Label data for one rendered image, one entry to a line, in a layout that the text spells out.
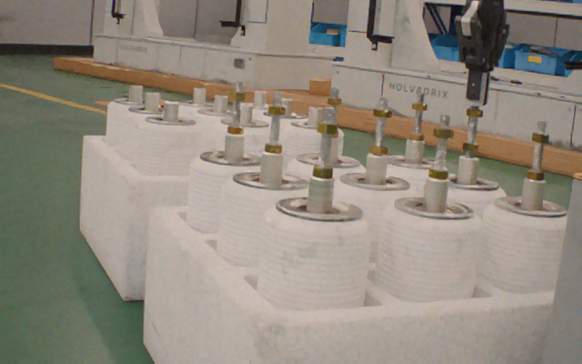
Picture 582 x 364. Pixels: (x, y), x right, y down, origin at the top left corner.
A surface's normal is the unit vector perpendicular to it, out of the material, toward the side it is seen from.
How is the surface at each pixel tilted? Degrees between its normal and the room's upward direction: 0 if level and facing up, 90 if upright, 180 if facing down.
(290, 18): 90
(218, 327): 90
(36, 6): 90
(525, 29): 90
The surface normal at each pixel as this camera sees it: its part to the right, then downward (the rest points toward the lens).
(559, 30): -0.73, 0.06
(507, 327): 0.38, 0.20
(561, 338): -0.92, -0.01
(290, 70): 0.68, 0.19
